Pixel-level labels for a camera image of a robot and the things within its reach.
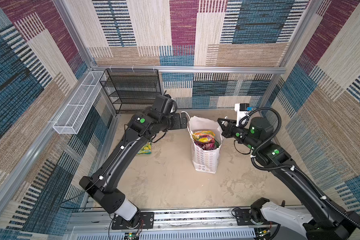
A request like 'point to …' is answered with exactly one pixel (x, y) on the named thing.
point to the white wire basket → (70, 119)
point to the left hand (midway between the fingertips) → (181, 118)
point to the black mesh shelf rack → (132, 91)
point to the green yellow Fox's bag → (146, 149)
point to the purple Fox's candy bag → (207, 145)
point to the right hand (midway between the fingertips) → (217, 122)
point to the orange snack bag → (203, 136)
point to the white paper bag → (207, 161)
